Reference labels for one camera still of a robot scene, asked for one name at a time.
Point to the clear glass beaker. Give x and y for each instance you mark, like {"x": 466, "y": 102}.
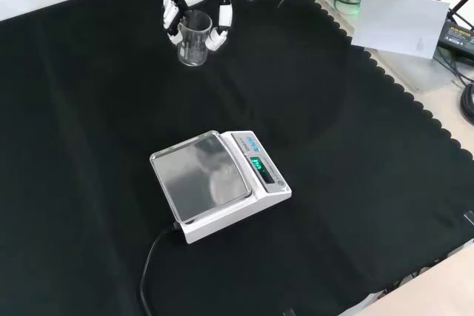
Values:
{"x": 192, "y": 44}

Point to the white electronic balance steel pan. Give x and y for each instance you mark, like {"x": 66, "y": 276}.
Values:
{"x": 218, "y": 183}

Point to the black bench cloth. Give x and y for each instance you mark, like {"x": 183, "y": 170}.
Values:
{"x": 111, "y": 127}

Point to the pale white board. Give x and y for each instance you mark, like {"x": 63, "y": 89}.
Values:
{"x": 400, "y": 23}

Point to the black power adapter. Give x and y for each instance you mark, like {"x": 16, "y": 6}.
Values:
{"x": 457, "y": 36}

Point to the grey metal base plate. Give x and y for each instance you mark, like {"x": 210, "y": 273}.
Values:
{"x": 385, "y": 57}

